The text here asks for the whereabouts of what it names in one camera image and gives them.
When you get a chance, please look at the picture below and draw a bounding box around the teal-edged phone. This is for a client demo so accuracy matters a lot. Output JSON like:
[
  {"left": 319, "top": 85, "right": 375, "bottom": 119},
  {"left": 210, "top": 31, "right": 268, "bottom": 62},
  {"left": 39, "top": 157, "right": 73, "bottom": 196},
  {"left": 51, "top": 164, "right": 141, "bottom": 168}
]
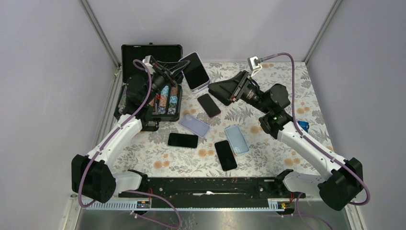
[{"left": 167, "top": 133, "right": 199, "bottom": 149}]

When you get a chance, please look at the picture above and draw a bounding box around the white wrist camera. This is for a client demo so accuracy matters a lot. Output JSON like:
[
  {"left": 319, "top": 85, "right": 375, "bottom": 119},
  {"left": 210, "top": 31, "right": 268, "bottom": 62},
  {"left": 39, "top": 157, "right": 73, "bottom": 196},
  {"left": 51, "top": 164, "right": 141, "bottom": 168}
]
[
  {"left": 142, "top": 55, "right": 156, "bottom": 74},
  {"left": 248, "top": 56, "right": 262, "bottom": 76}
]

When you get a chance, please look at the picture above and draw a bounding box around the phone with purple edge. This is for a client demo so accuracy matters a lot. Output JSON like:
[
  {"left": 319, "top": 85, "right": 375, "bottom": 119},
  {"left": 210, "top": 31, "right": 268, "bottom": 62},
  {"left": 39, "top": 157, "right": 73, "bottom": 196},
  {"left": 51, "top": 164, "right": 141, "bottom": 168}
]
[{"left": 197, "top": 93, "right": 221, "bottom": 118}]

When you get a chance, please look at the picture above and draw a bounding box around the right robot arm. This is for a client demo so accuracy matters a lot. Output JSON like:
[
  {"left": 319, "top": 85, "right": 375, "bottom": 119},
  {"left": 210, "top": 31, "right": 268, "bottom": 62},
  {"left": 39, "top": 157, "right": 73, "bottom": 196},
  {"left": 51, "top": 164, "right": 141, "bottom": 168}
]
[{"left": 208, "top": 70, "right": 364, "bottom": 211}]

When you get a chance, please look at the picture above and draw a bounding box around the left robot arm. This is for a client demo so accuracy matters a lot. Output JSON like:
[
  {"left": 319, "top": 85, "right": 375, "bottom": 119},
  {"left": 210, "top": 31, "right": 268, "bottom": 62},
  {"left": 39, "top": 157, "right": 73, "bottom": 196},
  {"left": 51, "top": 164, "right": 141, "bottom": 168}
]
[{"left": 71, "top": 56, "right": 190, "bottom": 207}]

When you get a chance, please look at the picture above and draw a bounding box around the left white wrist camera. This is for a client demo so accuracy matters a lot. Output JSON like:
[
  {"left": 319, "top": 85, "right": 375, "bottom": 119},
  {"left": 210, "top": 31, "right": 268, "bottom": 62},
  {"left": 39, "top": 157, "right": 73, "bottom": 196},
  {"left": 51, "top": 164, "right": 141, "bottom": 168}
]
[{"left": 142, "top": 55, "right": 156, "bottom": 74}]

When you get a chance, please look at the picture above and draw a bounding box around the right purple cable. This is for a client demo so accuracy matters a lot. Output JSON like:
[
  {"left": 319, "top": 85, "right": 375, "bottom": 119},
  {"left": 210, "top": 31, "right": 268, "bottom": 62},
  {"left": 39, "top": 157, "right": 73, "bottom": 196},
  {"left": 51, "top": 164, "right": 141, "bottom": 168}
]
[{"left": 260, "top": 52, "right": 371, "bottom": 230}]

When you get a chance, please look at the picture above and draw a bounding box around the floral table mat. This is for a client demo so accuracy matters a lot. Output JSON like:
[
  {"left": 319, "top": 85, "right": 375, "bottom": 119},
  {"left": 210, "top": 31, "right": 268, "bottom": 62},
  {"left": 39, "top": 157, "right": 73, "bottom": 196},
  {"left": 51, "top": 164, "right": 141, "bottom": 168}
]
[{"left": 112, "top": 62, "right": 332, "bottom": 177}]

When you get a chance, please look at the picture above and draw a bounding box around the black poker chip case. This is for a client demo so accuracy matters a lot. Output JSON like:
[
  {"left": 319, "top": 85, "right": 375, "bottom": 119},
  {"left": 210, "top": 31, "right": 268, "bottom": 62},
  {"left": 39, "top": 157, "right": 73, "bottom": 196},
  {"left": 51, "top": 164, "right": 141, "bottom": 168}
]
[{"left": 113, "top": 43, "right": 183, "bottom": 132}]

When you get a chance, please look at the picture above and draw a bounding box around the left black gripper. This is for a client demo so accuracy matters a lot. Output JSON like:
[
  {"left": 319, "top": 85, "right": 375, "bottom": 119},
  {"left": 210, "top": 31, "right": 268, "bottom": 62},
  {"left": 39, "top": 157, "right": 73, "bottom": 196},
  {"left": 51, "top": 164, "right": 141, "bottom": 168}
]
[{"left": 144, "top": 60, "right": 192, "bottom": 104}]

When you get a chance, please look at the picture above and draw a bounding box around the blue toy car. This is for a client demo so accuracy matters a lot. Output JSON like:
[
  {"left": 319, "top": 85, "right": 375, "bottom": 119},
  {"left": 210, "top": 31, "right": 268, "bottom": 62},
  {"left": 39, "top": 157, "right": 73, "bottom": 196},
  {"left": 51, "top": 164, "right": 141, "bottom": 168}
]
[{"left": 297, "top": 120, "right": 310, "bottom": 132}]

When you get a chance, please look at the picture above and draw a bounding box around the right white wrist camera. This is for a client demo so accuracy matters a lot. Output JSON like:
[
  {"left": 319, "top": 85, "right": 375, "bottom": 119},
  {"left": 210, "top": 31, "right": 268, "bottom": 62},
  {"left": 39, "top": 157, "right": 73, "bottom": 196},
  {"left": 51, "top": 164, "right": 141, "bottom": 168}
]
[{"left": 248, "top": 56, "right": 262, "bottom": 76}]

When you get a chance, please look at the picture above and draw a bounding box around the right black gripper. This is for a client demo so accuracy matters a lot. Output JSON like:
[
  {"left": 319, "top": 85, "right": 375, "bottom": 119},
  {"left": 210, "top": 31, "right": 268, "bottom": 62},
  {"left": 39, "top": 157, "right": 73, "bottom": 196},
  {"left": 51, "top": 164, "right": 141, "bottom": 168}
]
[{"left": 208, "top": 70, "right": 271, "bottom": 114}]

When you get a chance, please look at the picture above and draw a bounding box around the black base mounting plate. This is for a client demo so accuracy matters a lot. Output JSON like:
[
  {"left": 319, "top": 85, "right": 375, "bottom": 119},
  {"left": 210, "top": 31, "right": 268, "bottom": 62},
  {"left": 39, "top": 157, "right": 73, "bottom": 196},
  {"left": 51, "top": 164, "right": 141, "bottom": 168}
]
[{"left": 118, "top": 176, "right": 307, "bottom": 210}]

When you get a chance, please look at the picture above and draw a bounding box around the black bare phone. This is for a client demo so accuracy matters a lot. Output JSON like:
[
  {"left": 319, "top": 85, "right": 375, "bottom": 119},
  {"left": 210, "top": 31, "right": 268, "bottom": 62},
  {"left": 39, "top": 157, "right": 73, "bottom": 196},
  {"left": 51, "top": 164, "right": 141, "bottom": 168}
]
[{"left": 214, "top": 140, "right": 237, "bottom": 172}]

